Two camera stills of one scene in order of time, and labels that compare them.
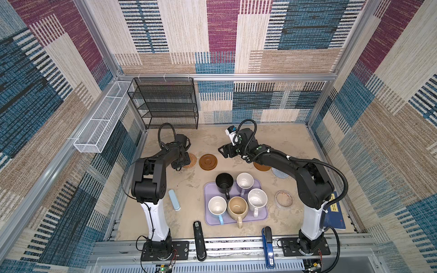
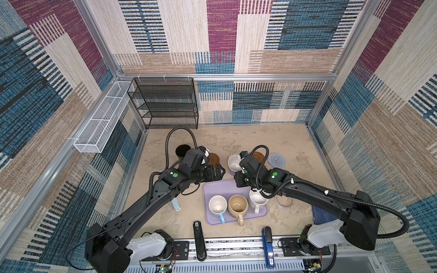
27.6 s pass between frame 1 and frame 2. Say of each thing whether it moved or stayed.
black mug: moved
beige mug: stayed
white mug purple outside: moved
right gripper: moved
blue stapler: stayed
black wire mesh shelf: stayed
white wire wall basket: stayed
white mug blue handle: stayed
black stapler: stayed
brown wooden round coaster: stayed
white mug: stayed
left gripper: moved
